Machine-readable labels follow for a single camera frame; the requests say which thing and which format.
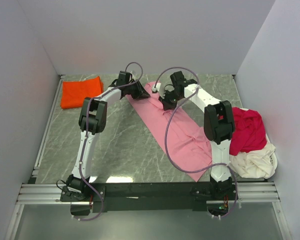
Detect folded orange t-shirt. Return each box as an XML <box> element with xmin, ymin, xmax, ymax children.
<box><xmin>60</xmin><ymin>76</ymin><xmax>104</xmax><ymax>109</ymax></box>

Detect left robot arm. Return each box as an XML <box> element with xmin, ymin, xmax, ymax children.
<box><xmin>60</xmin><ymin>71</ymin><xmax>150</xmax><ymax>202</ymax></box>

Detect pink t-shirt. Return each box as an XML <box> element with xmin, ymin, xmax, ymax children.
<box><xmin>127</xmin><ymin>82</ymin><xmax>212</xmax><ymax>171</ymax></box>

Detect aluminium frame rails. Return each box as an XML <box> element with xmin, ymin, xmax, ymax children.
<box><xmin>15</xmin><ymin>73</ymin><xmax>66</xmax><ymax>206</ymax></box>

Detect white t-shirt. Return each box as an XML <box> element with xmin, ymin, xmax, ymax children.
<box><xmin>229</xmin><ymin>144</ymin><xmax>271</xmax><ymax>179</ymax></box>

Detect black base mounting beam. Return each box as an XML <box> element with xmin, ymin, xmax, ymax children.
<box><xmin>60</xmin><ymin>182</ymin><xmax>238</xmax><ymax>216</ymax></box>

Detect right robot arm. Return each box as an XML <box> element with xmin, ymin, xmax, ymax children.
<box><xmin>151</xmin><ymin>71</ymin><xmax>236</xmax><ymax>199</ymax></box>

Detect crimson red t-shirt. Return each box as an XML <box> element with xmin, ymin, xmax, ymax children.
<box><xmin>229</xmin><ymin>107</ymin><xmax>267</xmax><ymax>156</ymax></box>

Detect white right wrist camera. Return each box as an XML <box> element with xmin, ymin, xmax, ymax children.
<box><xmin>151</xmin><ymin>82</ymin><xmax>161</xmax><ymax>94</ymax></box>

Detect white laundry basket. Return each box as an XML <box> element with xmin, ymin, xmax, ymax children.
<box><xmin>239</xmin><ymin>107</ymin><xmax>278</xmax><ymax>179</ymax></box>

